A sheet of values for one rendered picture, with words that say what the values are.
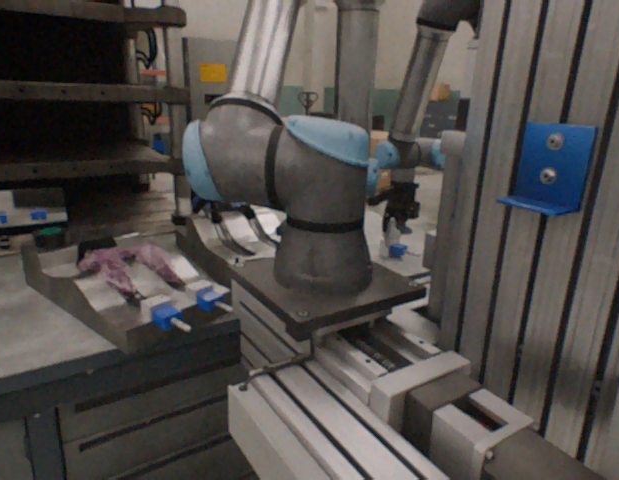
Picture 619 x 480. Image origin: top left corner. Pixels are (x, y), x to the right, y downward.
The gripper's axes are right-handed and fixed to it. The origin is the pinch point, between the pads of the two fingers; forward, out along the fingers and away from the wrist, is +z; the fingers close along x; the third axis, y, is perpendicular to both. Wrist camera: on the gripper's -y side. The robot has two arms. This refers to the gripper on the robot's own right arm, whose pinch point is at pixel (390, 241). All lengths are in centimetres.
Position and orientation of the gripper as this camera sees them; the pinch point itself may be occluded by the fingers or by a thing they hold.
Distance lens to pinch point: 153.3
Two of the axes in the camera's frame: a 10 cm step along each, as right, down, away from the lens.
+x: 6.7, -2.1, 7.1
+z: -0.3, 9.5, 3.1
